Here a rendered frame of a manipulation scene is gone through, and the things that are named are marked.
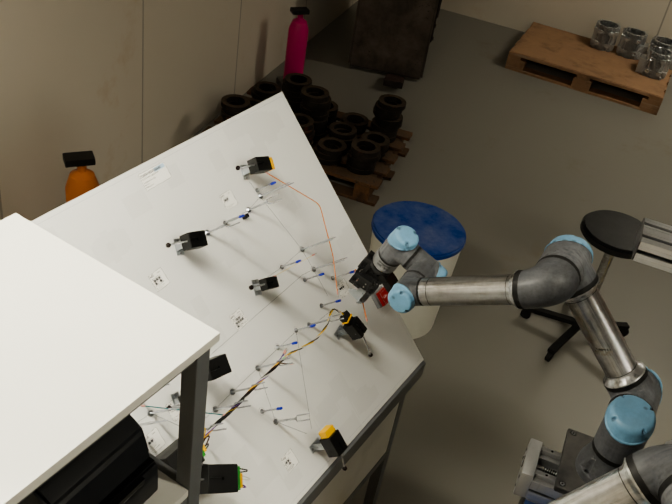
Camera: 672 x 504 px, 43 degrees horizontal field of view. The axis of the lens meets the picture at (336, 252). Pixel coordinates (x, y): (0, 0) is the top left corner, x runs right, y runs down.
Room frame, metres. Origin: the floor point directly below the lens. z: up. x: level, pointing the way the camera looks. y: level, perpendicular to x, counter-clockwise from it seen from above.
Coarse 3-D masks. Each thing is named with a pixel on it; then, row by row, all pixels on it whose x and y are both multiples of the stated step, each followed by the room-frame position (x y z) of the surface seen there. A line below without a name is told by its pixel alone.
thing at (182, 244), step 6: (186, 234) 1.77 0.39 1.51; (192, 234) 1.78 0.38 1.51; (198, 234) 1.79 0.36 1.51; (204, 234) 1.80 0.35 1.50; (174, 240) 1.81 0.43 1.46; (180, 240) 1.83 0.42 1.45; (186, 240) 1.76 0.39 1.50; (192, 240) 1.77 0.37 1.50; (198, 240) 1.78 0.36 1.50; (204, 240) 1.79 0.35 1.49; (168, 246) 1.73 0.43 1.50; (180, 246) 1.79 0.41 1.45; (186, 246) 1.76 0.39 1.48; (192, 246) 1.75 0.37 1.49; (198, 246) 1.76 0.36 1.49; (204, 246) 1.79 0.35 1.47; (180, 252) 1.80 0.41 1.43
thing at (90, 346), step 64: (0, 256) 1.16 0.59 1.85; (64, 256) 1.19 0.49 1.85; (0, 320) 1.00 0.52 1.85; (64, 320) 1.03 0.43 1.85; (128, 320) 1.06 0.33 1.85; (192, 320) 1.08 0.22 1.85; (0, 384) 0.87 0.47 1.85; (64, 384) 0.89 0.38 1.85; (128, 384) 0.91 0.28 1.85; (192, 384) 1.03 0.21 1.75; (0, 448) 0.75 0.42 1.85; (64, 448) 0.77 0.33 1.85; (192, 448) 1.03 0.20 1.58
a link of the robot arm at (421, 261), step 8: (416, 256) 1.89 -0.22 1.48; (424, 256) 1.90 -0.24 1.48; (408, 264) 1.88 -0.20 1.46; (416, 264) 1.87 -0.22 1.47; (424, 264) 1.87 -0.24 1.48; (432, 264) 1.88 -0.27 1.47; (440, 264) 1.90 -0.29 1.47; (424, 272) 1.84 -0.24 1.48; (432, 272) 1.86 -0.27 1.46; (440, 272) 1.87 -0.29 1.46
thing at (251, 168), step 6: (264, 156) 2.13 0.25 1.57; (252, 162) 2.11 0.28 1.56; (258, 162) 2.10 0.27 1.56; (264, 162) 2.12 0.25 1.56; (270, 162) 2.14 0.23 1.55; (246, 168) 2.13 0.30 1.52; (252, 168) 2.10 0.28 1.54; (258, 168) 2.09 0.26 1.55; (264, 168) 2.10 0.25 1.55; (270, 168) 2.12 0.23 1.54; (246, 174) 2.13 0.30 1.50
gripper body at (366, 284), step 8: (368, 256) 1.97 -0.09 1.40; (360, 264) 1.99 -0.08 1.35; (368, 264) 1.96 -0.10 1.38; (360, 272) 1.97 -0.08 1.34; (368, 272) 1.97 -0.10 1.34; (376, 272) 1.93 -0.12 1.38; (352, 280) 1.97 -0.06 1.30; (360, 280) 1.96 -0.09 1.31; (368, 280) 1.95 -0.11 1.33; (376, 280) 1.96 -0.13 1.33; (368, 288) 1.95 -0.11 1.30; (376, 288) 1.95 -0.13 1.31
